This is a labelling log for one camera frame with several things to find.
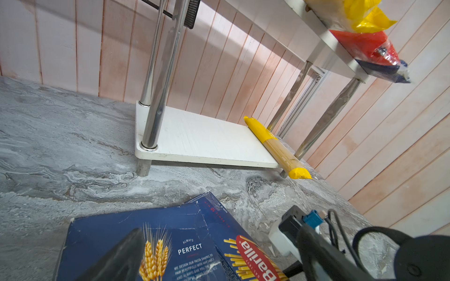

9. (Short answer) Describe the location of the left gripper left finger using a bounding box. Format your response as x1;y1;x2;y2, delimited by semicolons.
73;227;144;281

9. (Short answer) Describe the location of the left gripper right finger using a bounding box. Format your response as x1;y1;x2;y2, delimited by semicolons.
296;226;373;281

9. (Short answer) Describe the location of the yellow Pastatime spaghetti pack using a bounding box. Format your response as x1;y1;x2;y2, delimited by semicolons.
353;7;397;33
306;1;380;33
244;116;312;179

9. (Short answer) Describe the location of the wide blue Barilla pasta box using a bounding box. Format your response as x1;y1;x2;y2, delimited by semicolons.
53;192;287;281

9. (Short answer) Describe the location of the blue clear spaghetti pack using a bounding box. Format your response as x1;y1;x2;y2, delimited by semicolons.
357;60;411;84

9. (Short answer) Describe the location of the red clear spaghetti pack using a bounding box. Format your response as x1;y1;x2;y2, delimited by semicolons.
330;30;400;66

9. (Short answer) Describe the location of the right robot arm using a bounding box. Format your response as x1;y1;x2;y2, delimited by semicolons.
352;227;450;281

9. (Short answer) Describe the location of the white two-tier shelf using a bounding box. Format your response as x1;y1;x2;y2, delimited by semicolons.
135;1;369;176

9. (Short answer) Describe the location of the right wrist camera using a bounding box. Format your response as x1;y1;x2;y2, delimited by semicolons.
268;206;324;261

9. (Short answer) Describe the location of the aluminium wall frame rail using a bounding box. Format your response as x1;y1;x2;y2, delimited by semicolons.
275;70;330;138

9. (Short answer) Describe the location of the black wire mesh basket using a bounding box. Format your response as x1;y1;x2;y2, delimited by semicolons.
142;0;201;29

